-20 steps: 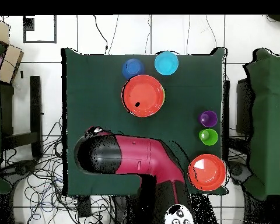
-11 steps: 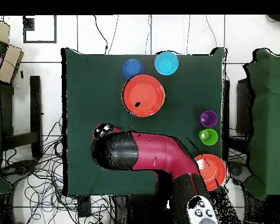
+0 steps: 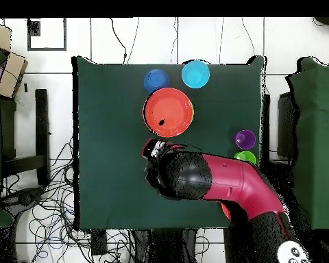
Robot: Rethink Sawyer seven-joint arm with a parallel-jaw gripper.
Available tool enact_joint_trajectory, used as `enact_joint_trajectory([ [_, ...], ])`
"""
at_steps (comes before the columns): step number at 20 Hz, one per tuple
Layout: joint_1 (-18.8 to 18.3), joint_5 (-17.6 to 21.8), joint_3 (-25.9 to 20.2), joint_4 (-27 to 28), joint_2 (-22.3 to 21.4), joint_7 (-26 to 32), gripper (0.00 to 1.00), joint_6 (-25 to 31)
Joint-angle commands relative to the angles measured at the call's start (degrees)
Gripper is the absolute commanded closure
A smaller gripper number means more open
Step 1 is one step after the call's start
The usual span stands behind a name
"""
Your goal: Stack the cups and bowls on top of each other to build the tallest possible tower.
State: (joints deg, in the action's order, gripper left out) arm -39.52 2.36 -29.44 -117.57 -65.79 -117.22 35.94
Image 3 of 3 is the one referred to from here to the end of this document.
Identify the black square floor frame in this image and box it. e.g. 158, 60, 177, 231
27, 17, 67, 52

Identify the black chair frame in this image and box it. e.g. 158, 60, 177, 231
1, 88, 51, 187

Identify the black power strip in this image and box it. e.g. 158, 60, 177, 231
90, 229, 108, 256

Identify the black floor cable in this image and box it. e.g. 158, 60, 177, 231
108, 17, 127, 64

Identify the small dark blue bowl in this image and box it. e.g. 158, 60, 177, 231
143, 68, 171, 94

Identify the dark green table cloth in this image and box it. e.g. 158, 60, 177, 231
71, 55, 267, 230

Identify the grey stand foot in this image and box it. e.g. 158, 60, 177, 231
0, 186, 47, 217

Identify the black box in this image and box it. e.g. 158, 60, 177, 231
276, 91, 300, 160

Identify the large orange bowl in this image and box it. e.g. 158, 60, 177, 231
221, 203, 233, 221
142, 87, 195, 138

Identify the small light blue bowl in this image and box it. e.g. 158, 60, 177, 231
181, 60, 211, 89

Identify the green cup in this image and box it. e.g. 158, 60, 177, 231
233, 151, 257, 165

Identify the purple cup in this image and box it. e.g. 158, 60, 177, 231
233, 129, 256, 151

